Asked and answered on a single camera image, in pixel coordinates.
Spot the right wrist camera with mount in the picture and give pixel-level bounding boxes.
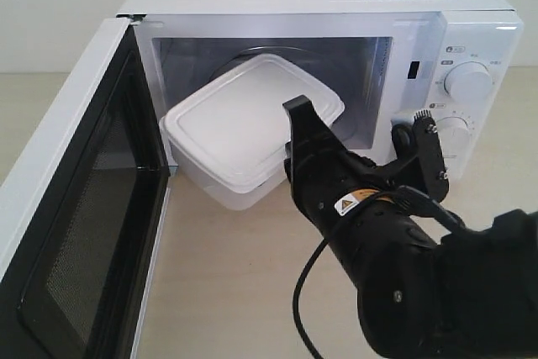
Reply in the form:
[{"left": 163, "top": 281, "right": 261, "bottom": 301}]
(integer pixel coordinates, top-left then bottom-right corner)
[{"left": 374, "top": 109, "right": 449, "bottom": 202}]

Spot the white Midea microwave oven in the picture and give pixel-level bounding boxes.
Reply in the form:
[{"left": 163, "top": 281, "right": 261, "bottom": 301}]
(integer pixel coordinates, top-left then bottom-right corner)
[{"left": 119, "top": 0, "right": 523, "bottom": 180}]

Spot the white microwave door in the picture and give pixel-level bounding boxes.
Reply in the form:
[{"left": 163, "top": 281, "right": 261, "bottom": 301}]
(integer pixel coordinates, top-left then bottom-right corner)
[{"left": 1, "top": 18, "right": 169, "bottom": 358}]

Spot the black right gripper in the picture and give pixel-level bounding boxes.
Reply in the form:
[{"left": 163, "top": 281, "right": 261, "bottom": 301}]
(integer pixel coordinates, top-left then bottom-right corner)
[{"left": 282, "top": 96, "right": 395, "bottom": 224}]

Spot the upper white control knob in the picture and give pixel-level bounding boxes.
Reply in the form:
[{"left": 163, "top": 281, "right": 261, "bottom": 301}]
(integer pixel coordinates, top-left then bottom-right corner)
[{"left": 444, "top": 61, "right": 493, "bottom": 103}]

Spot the white lidded plastic container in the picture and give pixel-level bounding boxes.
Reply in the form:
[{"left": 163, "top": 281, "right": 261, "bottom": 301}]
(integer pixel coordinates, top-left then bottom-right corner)
[{"left": 160, "top": 54, "right": 345, "bottom": 210}]

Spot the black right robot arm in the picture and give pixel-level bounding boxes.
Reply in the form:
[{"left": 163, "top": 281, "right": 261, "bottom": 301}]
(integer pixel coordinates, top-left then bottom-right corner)
[{"left": 284, "top": 96, "right": 537, "bottom": 358}]

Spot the glass microwave turntable plate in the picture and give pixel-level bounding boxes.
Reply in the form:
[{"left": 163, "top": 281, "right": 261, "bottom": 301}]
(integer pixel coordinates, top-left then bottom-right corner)
[{"left": 229, "top": 38, "right": 363, "bottom": 142}]

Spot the lower white timer knob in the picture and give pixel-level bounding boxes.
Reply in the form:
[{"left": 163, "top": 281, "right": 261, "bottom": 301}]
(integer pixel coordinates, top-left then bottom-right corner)
[{"left": 437, "top": 116, "right": 471, "bottom": 156}]

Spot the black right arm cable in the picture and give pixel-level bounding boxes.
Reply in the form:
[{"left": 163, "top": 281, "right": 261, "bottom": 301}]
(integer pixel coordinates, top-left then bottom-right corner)
[{"left": 293, "top": 194, "right": 404, "bottom": 359}]

